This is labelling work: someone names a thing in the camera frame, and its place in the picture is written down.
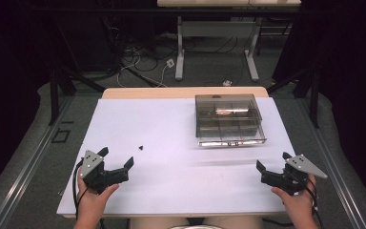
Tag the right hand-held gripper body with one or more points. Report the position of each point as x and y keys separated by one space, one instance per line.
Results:
x=290 y=181

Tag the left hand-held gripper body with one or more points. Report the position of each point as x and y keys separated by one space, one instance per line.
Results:
x=103 y=178

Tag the clear grey compartment box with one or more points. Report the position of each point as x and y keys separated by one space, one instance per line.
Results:
x=228 y=124

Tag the person's right hand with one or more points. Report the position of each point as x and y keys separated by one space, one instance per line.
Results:
x=298 y=206

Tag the person's left hand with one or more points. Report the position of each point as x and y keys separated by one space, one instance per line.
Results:
x=90 y=203

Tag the white table mat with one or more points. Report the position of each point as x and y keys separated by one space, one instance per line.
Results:
x=171 y=178

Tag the black metal stand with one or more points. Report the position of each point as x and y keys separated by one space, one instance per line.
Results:
x=54 y=95
x=314 y=98

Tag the person's legs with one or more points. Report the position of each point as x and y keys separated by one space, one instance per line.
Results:
x=158 y=223

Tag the light wooden table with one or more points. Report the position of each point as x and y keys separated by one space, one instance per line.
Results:
x=158 y=93

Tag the small white floor plug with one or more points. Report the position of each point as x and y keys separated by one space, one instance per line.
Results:
x=227 y=83

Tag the dark curtain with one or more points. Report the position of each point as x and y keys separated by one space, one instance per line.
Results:
x=352 y=79
x=9 y=79

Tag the white power adapter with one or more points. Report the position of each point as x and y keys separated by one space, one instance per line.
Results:
x=170 y=63

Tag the grey metal floor rail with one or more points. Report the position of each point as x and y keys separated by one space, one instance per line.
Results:
x=28 y=165
x=340 y=178

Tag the white desk frame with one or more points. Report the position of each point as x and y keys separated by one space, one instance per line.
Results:
x=216 y=29

